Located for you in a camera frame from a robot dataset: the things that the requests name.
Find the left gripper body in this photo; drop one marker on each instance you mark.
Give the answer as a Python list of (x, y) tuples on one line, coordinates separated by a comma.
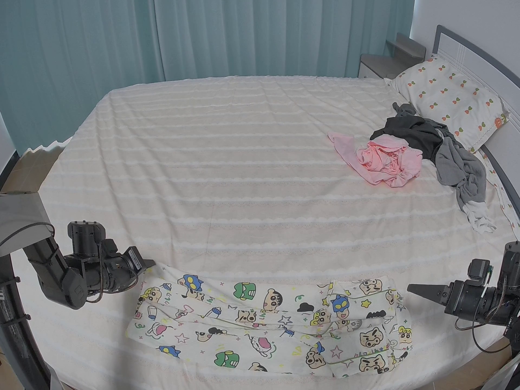
[(122, 268)]

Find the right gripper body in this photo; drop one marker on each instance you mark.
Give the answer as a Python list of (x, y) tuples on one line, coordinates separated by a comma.
[(465, 301)]

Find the white printed pyjama top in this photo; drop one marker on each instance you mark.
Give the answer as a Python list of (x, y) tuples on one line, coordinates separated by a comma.
[(268, 323)]

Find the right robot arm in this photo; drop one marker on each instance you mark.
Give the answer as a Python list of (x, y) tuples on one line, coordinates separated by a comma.
[(508, 282)]

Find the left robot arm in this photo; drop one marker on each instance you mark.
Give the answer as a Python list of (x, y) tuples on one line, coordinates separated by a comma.
[(44, 266)]

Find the white garment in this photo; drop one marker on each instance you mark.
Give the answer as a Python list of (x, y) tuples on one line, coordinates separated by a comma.
[(479, 217)]

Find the grey garment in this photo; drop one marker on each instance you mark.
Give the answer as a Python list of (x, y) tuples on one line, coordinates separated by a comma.
[(459, 165)]

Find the pink garment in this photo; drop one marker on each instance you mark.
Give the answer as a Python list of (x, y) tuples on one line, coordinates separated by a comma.
[(382, 161)]

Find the bed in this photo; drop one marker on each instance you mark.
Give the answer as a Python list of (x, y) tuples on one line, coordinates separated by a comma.
[(243, 157)]

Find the black garment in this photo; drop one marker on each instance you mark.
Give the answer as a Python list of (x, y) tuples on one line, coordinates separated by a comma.
[(414, 134)]

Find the white printed pillow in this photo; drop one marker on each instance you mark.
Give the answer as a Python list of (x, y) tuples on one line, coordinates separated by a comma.
[(451, 96)]

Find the grey bedside table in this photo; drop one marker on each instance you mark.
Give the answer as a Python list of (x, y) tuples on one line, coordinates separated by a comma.
[(386, 61)]

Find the blue-green curtain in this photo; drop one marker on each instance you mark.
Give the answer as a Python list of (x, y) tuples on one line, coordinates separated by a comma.
[(203, 27)]

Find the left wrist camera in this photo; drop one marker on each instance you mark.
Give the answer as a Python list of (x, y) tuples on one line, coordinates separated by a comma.
[(109, 247)]

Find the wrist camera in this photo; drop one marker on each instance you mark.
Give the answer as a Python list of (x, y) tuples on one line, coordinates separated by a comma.
[(479, 272), (109, 247)]

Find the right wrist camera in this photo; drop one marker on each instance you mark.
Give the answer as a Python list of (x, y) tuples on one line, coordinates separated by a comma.
[(479, 272)]

